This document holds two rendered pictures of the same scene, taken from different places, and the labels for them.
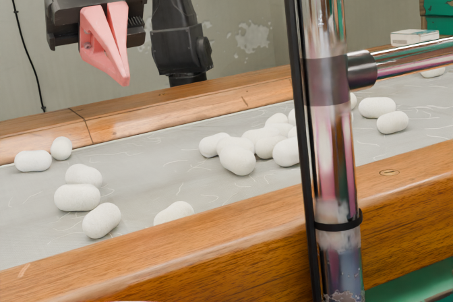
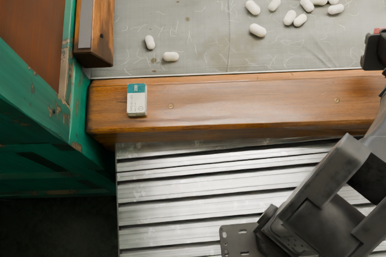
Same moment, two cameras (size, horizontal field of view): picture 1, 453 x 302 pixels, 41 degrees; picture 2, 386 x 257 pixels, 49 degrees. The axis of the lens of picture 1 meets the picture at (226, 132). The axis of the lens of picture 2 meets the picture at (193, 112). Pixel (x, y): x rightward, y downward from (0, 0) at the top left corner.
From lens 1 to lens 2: 1.23 m
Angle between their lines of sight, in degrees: 91
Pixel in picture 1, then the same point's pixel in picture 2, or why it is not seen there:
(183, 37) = not seen: hidden behind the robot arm
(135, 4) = (370, 47)
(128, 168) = (373, 20)
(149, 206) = not seen: outside the picture
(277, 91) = (269, 76)
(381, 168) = not seen: outside the picture
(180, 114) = (332, 72)
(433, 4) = (76, 130)
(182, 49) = not seen: hidden behind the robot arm
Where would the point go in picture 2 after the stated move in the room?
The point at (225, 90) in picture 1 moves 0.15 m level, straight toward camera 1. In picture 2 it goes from (301, 79) to (326, 15)
